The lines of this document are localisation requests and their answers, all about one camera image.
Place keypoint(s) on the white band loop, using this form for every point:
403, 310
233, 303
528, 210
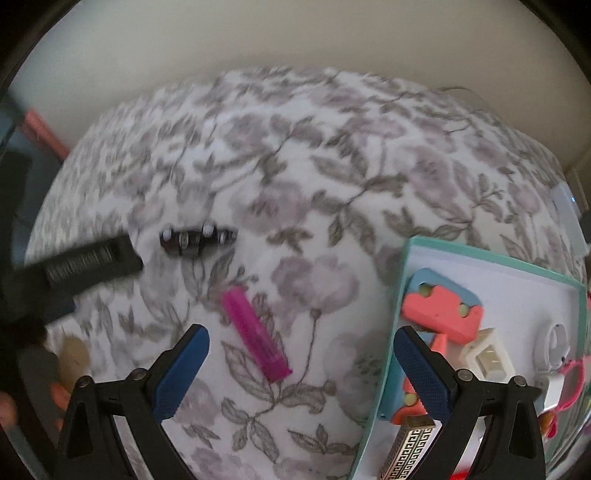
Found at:
542, 346

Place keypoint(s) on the gold patterned box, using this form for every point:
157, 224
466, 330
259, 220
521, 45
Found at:
406, 450

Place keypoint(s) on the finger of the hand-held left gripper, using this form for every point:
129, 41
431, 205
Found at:
92, 263

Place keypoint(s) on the cream plastic clip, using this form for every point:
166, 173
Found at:
503, 369

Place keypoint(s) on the black toy car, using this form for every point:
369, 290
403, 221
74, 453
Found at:
189, 244

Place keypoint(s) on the small coral teal case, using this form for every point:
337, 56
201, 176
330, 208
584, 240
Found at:
407, 410

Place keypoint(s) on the pink rolled mat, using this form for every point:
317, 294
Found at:
46, 134

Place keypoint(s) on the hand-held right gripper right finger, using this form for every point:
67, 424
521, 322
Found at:
425, 374

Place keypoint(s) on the teal white tray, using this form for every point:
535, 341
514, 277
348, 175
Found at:
508, 286

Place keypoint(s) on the floral grey white blanket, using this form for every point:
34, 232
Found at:
300, 184

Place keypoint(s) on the white power strip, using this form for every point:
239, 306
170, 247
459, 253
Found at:
570, 217

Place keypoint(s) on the magenta plastic tube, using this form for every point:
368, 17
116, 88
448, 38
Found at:
254, 332

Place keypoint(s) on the dark blue wardrobe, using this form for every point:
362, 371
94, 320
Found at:
41, 184

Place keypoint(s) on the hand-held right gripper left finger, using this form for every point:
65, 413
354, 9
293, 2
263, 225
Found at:
180, 369

